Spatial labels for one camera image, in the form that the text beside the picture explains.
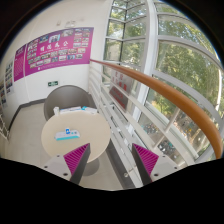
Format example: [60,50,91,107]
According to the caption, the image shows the grey round chair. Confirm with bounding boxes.
[44,85,96,120]

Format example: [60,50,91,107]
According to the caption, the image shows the small magenta wall poster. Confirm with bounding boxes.
[14,45,26,81]

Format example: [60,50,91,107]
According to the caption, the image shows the large magenta wall poster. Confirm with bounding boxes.
[25,27,94,76]

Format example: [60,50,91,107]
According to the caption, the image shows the white window frame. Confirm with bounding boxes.
[104,0,224,158]

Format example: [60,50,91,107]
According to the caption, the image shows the green exit sign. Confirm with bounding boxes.
[48,81,58,87]

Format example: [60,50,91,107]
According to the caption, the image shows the white metal railing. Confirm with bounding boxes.
[89,62,187,189]

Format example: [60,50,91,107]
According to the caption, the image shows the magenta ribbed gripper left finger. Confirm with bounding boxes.
[42,142,92,185]

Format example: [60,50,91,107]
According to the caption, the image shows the white box on table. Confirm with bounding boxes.
[53,106,97,115]

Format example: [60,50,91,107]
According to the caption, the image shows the white blue charger plug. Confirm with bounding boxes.
[65,128,71,134]

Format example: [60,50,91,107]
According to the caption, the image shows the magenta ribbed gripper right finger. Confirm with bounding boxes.
[131,143,181,186]

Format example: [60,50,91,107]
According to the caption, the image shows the red sign on railing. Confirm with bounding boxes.
[109,71,132,110]

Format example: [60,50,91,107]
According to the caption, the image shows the round cream table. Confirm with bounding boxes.
[41,110,111,183]

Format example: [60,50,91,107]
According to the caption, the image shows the wooden handrail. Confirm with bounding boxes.
[91,59,223,159]

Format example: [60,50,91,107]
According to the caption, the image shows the white power strip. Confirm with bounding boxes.
[55,130,80,141]

